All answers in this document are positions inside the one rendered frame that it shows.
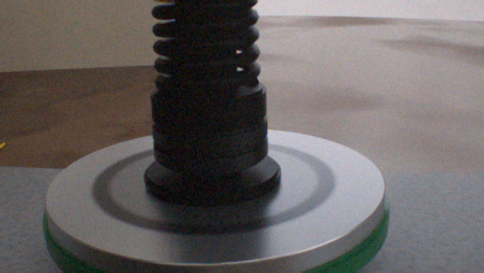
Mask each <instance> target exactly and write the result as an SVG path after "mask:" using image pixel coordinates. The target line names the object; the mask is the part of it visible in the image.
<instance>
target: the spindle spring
mask: <svg viewBox="0 0 484 273"><path fill-rule="evenodd" d="M257 3H258V0H213V1H206V2H198V3H187V4H174V3H165V4H159V5H156V6H155V7H154V9H153V10H152V11H151V13H152V14H151V15H152V17H154V18H156V19H157V20H171V21H165V22H158V23H156V25H153V29H152V32H153V34H154V35H155V36H156V37H160V38H162V39H159V40H157V41H156V42H155V44H154V45H153V49H154V52H155V53H156V54H158V55H160V57H158V58H157V59H156V60H155V62H154V68H155V69H156V70H157V71H158V72H159V73H160V74H158V76H157V78H156V79H155V82H156V88H157V89H158V90H160V91H164V92H168V93H176V94H199V93H209V92H221V91H225V90H229V89H233V88H236V87H240V86H244V85H246V84H251V83H258V82H259V80H258V76H259V74H260V73H261V66H260V65H259V64H258V63H257V62H256V60H257V59H258V57H259V55H260V54H261V51H260V48H259V46H258V44H257V43H255V42H256V41H257V40H258V39H259V36H260V35H259V29H258V28H257V27H256V26H254V25H255V24H257V22H258V19H259V16H258V12H257V11H256V10H255V9H253V7H254V6H255V5H256V4H257ZM234 12H235V16H234V17H229V18H223V19H213V20H206V21H200V22H185V23H175V19H185V18H196V17H206V16H219V15H224V14H230V13H234ZM233 31H236V35H229V36H224V37H219V38H213V39H206V40H198V41H178V42H176V38H185V37H199V36H208V35H219V34H225V33H230V32H233ZM163 37H167V38H163ZM234 50H237V51H240V52H242V53H239V54H229V55H226V56H220V57H214V58H208V59H199V60H180V61H177V60H176V57H189V56H202V55H210V54H222V53H227V52H231V51H234ZM237 67H240V68H243V70H240V71H239V70H238V71H237V72H235V73H229V74H225V75H220V76H214V77H208V78H198V79H178V75H177V74H182V75H183V74H203V73H217V72H223V71H227V70H231V69H234V68H237Z"/></svg>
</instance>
